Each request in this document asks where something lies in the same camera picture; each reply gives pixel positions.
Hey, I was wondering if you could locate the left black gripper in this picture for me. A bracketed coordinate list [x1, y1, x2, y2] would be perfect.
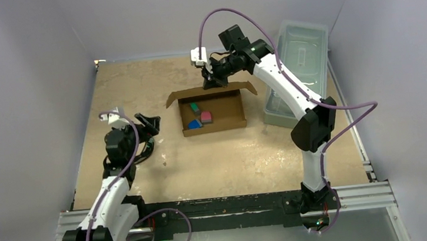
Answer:
[112, 112, 163, 162]

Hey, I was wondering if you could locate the brown cardboard box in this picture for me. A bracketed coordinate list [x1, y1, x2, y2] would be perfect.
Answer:
[165, 81, 258, 138]

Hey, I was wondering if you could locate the green and grey small block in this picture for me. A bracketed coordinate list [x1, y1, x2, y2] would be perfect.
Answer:
[189, 102, 202, 116]

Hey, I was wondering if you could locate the pink and green small block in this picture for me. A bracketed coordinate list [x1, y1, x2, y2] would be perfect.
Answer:
[200, 111, 213, 125]

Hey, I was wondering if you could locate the blue and grey small block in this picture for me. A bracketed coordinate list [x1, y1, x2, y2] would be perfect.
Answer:
[187, 119, 203, 130]

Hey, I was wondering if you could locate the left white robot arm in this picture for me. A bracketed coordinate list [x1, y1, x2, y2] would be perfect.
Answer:
[62, 110, 161, 241]

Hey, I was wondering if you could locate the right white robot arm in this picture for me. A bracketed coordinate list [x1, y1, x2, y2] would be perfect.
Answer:
[190, 25, 336, 210]

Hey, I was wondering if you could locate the clear plastic storage bin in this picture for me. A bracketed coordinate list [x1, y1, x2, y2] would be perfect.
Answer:
[254, 15, 338, 133]

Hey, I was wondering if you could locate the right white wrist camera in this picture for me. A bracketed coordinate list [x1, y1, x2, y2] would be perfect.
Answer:
[190, 46, 209, 68]

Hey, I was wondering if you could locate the black coiled cable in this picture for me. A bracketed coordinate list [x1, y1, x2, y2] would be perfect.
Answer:
[101, 135, 158, 168]

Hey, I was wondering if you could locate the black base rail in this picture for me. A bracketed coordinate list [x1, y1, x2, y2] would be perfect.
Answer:
[122, 186, 341, 241]

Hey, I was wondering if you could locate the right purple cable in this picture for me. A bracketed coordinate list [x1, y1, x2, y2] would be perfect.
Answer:
[195, 0, 391, 241]

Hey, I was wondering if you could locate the aluminium frame rail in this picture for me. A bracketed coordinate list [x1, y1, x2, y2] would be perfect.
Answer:
[41, 178, 412, 241]

